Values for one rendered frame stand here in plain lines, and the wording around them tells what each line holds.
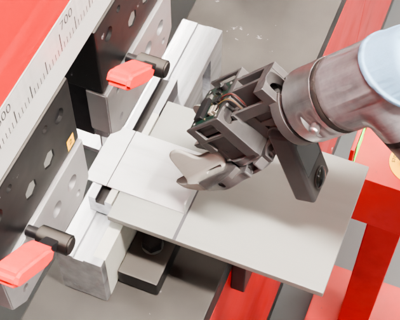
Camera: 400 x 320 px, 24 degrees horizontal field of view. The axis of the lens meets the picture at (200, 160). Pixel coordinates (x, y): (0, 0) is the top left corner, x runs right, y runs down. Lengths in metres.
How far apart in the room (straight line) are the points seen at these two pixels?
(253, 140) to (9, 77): 0.33
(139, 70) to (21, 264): 0.21
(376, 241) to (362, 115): 0.85
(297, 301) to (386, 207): 0.75
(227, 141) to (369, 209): 0.54
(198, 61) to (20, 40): 0.60
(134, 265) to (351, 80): 0.45
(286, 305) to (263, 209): 1.06
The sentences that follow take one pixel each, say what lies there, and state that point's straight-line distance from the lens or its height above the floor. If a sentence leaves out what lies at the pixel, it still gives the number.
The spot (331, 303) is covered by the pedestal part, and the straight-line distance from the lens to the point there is 2.01.
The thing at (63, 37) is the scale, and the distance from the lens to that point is 0.74.
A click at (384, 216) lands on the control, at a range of 1.45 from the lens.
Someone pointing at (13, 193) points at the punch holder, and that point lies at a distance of 0.74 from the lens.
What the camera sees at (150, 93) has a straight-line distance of 1.17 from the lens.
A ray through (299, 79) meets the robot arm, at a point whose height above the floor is 1.26.
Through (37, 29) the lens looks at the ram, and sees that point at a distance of 0.69.
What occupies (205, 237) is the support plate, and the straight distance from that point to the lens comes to 1.06.
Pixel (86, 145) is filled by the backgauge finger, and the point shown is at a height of 1.01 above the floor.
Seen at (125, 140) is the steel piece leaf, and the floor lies 1.00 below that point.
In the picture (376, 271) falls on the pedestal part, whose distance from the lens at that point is 1.75.
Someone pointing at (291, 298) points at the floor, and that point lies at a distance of 2.14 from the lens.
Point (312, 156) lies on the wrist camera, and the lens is 0.96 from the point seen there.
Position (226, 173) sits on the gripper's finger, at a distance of 0.96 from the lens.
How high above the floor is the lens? 1.93
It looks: 57 degrees down
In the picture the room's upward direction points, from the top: straight up
